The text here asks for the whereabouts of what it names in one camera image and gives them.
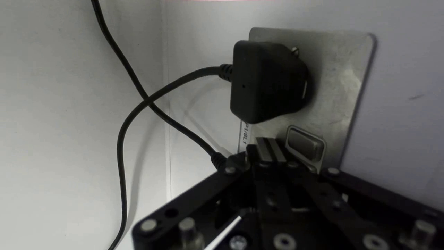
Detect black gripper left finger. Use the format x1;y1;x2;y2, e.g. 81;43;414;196
131;136;281;250

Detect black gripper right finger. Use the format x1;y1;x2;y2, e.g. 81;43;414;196
271;138;444;250

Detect steel double socket with plugs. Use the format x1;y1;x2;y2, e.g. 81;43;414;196
235;27;378;175

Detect black mains plug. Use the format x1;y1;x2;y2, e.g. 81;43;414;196
230;39;313;125

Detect black coffee machine power cable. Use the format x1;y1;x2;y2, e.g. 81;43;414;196
107;63;239;250

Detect black microwave power cable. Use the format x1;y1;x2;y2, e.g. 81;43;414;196
89;0;231;170

